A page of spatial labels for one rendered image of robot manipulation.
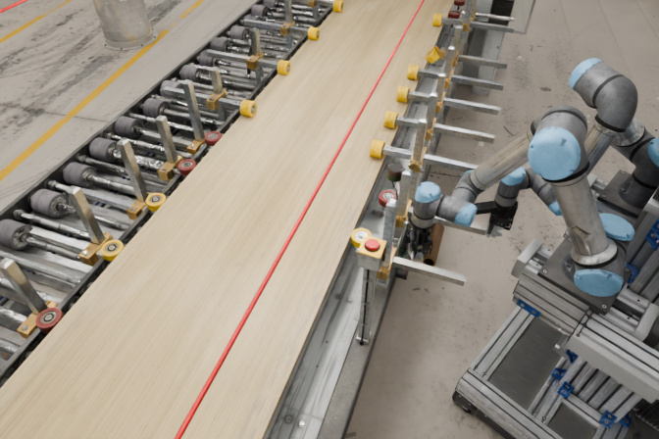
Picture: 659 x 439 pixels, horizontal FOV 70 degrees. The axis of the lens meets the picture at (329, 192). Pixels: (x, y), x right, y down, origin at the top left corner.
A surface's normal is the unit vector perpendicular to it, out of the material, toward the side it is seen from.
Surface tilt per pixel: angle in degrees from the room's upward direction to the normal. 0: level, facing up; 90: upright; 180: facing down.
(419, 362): 0
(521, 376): 0
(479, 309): 0
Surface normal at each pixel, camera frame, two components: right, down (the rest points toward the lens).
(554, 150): -0.55, 0.48
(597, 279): -0.43, 0.70
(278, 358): 0.00, -0.73
